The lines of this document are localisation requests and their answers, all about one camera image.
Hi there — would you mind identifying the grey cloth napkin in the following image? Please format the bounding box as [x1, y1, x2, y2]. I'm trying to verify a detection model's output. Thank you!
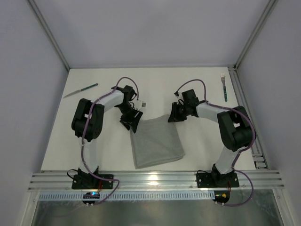
[130, 114, 185, 169]

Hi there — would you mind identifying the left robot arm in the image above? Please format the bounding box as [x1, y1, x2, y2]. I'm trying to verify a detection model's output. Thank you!
[71, 85, 143, 190]

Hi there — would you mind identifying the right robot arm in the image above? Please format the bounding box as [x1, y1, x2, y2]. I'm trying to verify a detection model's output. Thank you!
[168, 89, 256, 188]

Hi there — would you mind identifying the left controller board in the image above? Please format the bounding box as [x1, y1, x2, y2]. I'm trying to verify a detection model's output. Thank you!
[82, 192, 100, 206]

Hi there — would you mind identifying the controller board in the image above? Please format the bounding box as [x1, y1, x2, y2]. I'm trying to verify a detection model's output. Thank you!
[213, 190, 230, 205]
[82, 192, 100, 206]

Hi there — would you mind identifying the right controller board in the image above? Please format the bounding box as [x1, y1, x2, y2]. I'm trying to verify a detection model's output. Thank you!
[213, 190, 230, 205]

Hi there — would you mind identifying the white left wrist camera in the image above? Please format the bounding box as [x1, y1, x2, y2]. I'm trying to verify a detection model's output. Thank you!
[133, 100, 146, 111]

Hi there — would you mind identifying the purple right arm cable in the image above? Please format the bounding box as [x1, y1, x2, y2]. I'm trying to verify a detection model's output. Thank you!
[174, 79, 257, 207]

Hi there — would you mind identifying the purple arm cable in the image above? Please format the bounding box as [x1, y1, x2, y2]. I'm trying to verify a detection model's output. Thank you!
[174, 79, 257, 207]
[79, 76, 120, 207]

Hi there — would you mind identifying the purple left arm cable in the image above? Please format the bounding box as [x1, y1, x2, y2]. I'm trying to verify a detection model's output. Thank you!
[79, 76, 120, 207]

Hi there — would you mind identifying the fork with green handle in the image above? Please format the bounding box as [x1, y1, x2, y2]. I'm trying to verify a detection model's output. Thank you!
[221, 73, 228, 102]

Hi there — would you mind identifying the knife with green handle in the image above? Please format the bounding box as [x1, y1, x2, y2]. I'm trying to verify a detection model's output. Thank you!
[63, 83, 98, 98]

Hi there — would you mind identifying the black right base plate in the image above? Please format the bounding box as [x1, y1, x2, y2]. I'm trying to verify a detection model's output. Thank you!
[196, 170, 239, 188]

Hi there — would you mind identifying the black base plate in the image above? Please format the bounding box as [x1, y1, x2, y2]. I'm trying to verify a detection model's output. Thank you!
[71, 174, 113, 190]
[196, 170, 239, 188]

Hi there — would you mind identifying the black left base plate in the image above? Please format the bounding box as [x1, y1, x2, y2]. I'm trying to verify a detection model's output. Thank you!
[71, 174, 113, 190]

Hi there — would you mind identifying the aluminium right side rail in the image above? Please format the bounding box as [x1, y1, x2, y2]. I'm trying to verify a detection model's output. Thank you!
[227, 66, 269, 170]

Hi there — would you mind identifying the aluminium rail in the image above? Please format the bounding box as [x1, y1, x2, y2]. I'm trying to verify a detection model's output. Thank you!
[227, 66, 269, 170]
[28, 170, 285, 191]

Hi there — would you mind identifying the slotted grey cable duct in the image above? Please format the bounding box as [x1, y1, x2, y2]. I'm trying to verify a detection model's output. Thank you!
[38, 190, 214, 201]

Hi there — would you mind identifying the aluminium front rail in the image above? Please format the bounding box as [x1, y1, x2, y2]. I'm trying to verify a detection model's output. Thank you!
[28, 170, 285, 191]

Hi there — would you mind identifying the right corner frame post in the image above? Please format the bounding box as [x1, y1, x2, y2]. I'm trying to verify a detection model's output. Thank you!
[234, 0, 278, 70]

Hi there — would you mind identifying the corner frame post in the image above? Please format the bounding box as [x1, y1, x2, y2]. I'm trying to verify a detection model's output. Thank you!
[234, 0, 278, 70]
[27, 0, 71, 72]

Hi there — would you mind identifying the left corner frame post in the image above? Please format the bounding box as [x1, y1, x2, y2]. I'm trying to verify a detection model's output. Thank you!
[27, 0, 71, 72]

